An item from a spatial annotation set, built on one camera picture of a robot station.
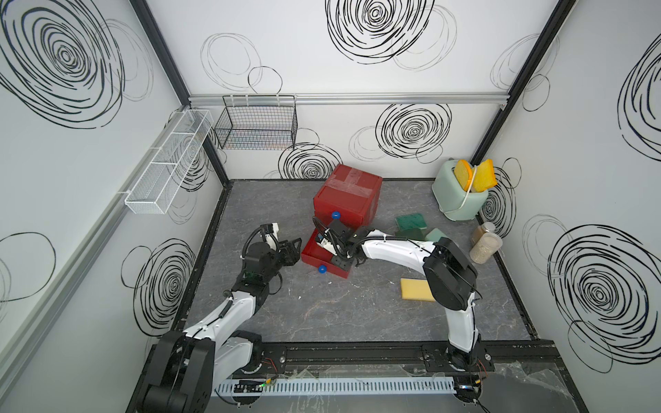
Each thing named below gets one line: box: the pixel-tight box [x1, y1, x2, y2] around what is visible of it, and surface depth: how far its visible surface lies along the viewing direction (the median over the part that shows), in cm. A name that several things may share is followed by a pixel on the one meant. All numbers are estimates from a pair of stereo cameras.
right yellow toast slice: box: [472, 159, 498, 193], surface depth 96 cm
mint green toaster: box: [432, 160, 489, 222], surface depth 100 cm
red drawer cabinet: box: [313, 163, 384, 229], surface depth 89 cm
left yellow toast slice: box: [453, 159, 473, 192], surface depth 96 cm
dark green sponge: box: [395, 212, 428, 232], surface depth 105 cm
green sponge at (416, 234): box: [395, 228, 427, 241], surface depth 104 cm
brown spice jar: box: [470, 221, 496, 247], surface depth 95 cm
